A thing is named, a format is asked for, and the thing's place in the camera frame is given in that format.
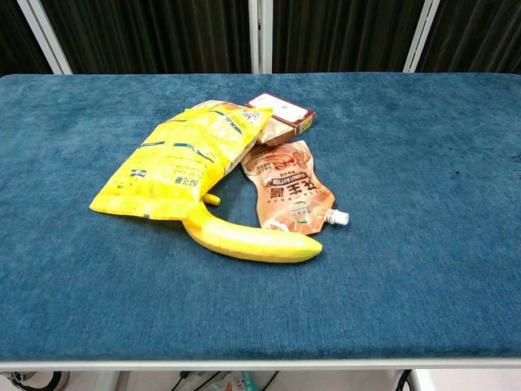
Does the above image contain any yellow snack bag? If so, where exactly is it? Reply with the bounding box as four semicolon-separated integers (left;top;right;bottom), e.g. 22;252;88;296
89;99;274;221

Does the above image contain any brown peanut butter spout pouch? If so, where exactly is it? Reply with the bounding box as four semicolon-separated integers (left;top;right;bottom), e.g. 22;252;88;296
240;139;351;236

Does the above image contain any yellow banana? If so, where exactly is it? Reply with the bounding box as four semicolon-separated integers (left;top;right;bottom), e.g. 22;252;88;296
184;192;324;264

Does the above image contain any red and white carton box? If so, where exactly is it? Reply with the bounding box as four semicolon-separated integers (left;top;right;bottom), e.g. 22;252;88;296
244;92;315;146

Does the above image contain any blue velvet table cloth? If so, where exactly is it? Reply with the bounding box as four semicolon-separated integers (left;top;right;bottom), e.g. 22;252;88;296
0;72;521;362

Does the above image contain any dark pleated curtain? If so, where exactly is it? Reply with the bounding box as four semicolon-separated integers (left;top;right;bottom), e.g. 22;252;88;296
0;0;521;77

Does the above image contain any white metal partition frame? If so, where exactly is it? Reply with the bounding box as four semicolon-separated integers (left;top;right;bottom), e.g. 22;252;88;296
15;0;442;75

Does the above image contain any white table frame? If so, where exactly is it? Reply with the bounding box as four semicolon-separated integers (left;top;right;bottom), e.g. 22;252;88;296
0;358;521;391

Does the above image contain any black cable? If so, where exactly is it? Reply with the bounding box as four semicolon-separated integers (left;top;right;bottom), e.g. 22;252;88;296
169;370;192;391

